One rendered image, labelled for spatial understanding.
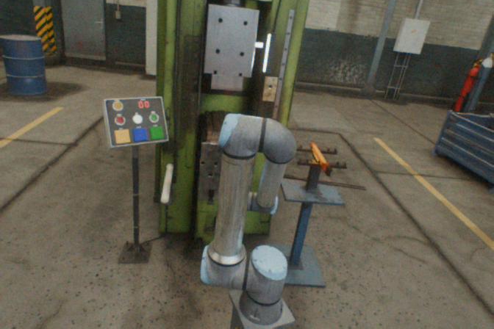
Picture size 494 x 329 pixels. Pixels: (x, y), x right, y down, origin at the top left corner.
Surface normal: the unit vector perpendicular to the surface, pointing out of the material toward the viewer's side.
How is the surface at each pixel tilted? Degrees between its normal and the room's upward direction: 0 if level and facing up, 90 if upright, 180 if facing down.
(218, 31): 90
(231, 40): 90
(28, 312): 0
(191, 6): 90
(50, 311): 0
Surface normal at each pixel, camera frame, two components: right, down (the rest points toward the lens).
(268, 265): 0.20, -0.90
